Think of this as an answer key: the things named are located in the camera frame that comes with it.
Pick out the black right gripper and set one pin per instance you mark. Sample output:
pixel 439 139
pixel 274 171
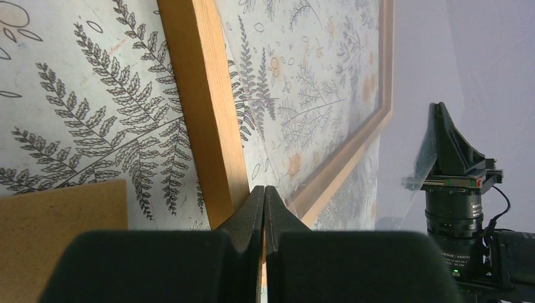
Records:
pixel 454 184

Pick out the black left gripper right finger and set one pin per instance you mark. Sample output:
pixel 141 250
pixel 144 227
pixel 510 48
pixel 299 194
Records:
pixel 342 266

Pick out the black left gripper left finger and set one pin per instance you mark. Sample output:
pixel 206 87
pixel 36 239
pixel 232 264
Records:
pixel 221 265

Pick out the wooden picture frame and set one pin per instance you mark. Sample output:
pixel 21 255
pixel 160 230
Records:
pixel 205 104

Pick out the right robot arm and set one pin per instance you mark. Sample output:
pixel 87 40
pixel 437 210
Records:
pixel 512 253

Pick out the brown cardboard backing board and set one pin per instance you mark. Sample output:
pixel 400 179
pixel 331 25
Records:
pixel 37 227

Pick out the floral patterned table mat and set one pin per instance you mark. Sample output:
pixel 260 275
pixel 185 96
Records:
pixel 88 94

